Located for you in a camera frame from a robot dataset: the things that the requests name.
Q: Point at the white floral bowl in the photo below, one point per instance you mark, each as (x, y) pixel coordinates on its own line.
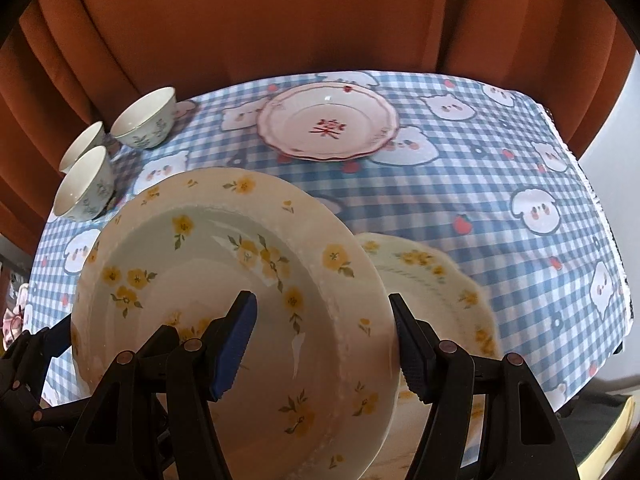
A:
(145, 125)
(90, 195)
(82, 142)

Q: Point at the yellow object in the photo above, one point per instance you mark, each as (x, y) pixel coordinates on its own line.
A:
(616, 435)

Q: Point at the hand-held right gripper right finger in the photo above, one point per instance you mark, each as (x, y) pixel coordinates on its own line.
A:
(411, 355)

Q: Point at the large yellow flower plate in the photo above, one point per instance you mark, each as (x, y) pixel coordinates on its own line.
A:
(210, 260)

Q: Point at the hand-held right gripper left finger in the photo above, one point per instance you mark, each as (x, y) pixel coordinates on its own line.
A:
(235, 350)

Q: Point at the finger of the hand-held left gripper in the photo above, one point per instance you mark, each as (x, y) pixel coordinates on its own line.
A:
(56, 337)
(55, 435)

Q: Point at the pink patterned object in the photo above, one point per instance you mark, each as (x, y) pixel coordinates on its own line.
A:
(12, 317)

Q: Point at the scalloped yellow flower plate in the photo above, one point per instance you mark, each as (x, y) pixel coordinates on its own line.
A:
(425, 270)

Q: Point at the blue checked cartoon tablecloth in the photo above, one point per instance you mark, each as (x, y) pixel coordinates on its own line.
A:
(450, 185)

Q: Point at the orange-brown curtain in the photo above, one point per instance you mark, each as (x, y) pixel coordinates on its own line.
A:
(250, 20)

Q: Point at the pink plate with red print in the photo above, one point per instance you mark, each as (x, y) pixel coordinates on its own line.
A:
(325, 110)

